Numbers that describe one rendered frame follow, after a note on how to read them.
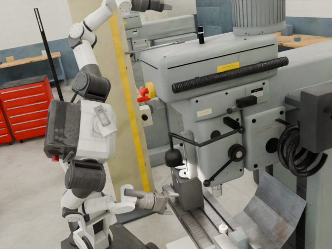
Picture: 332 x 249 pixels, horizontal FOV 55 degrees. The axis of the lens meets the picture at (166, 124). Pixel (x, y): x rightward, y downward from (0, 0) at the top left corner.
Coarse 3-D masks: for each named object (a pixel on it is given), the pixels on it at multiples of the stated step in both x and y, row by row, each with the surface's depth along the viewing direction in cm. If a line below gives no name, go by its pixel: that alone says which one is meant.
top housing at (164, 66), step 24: (168, 48) 120; (192, 48) 113; (216, 48) 110; (240, 48) 112; (264, 48) 116; (144, 72) 125; (168, 72) 106; (192, 72) 109; (216, 72) 112; (264, 72) 119; (168, 96) 109; (192, 96) 113
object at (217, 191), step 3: (219, 186) 143; (213, 189) 144; (216, 189) 144; (219, 189) 144; (213, 192) 145; (216, 192) 144; (219, 192) 144; (213, 195) 146; (216, 195) 145; (219, 195) 145
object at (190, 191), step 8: (176, 168) 183; (184, 168) 181; (176, 176) 177; (184, 176) 173; (176, 184) 181; (184, 184) 171; (192, 184) 172; (200, 184) 173; (176, 192) 188; (184, 192) 173; (192, 192) 174; (200, 192) 175; (184, 200) 175; (192, 200) 176; (200, 200) 177; (184, 208) 177; (192, 208) 178
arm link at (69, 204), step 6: (66, 192) 143; (66, 198) 142; (72, 198) 139; (78, 198) 138; (84, 198) 139; (66, 204) 144; (72, 204) 142; (78, 204) 143; (66, 210) 145; (72, 210) 146; (66, 216) 148; (72, 216) 148; (78, 216) 149
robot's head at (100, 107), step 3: (99, 105) 129; (93, 108) 129; (96, 108) 129; (99, 108) 129; (102, 108) 129; (105, 108) 133; (96, 111) 129; (102, 111) 130; (93, 114) 131; (96, 114) 129; (105, 114) 129; (99, 117) 129; (105, 117) 130; (99, 120) 128; (108, 120) 129; (102, 123) 128; (105, 123) 129; (108, 123) 129
